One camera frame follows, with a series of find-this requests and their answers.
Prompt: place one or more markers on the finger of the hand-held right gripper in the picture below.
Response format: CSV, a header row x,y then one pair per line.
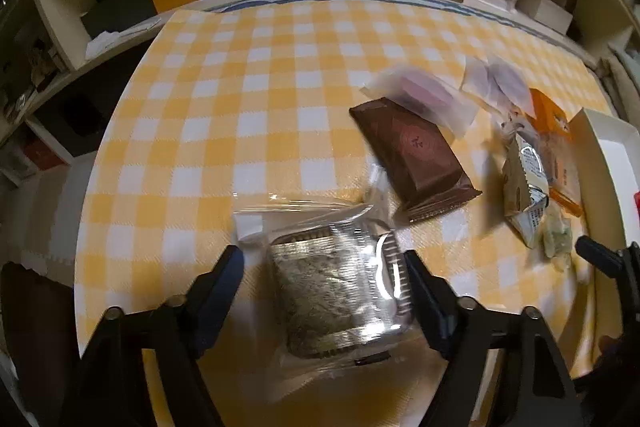
x,y
600,254

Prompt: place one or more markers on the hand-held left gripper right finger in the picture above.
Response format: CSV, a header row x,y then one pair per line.
x,y
421,289

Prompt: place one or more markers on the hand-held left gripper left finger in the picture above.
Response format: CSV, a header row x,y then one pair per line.
x,y
225,279

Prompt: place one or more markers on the clear cake pack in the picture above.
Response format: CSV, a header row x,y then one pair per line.
x,y
320,287

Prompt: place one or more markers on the white cardboard box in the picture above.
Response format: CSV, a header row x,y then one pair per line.
x,y
600,157

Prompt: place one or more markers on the orange snack packet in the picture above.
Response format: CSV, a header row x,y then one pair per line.
x,y
550,112

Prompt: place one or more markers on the green candy clear packet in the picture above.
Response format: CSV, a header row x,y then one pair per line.
x,y
557,237

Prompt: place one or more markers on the red packet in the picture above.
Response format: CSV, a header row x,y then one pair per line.
x,y
636,206

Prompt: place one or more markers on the silver cream snack bag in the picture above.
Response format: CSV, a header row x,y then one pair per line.
x,y
525,177

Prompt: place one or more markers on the brown snack packet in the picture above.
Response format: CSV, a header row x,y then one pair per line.
x,y
420,152

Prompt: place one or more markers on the yellow white checkered tablecloth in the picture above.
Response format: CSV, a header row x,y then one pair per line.
x,y
225,107

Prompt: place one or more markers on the beige cushion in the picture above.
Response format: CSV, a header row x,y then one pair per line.
x,y
625,77

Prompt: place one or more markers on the grey foam floor mat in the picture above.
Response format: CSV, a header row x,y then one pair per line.
x,y
45,217

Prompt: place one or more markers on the large purple cookie packet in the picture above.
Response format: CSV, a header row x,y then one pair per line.
x,y
510,82

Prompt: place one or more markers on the pink cookie clear packet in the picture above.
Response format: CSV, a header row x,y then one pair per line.
x,y
430,92

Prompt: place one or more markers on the small purple cookie packet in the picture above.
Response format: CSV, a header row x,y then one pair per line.
x,y
475,77

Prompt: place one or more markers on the small white box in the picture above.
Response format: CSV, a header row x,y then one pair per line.
x,y
552,12

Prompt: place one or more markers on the white crumpled paper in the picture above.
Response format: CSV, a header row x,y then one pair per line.
x,y
117,39

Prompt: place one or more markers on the black box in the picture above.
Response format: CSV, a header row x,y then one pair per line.
x,y
117,12

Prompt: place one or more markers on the cream wooden shelf unit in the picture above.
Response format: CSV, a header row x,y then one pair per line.
x,y
55,22

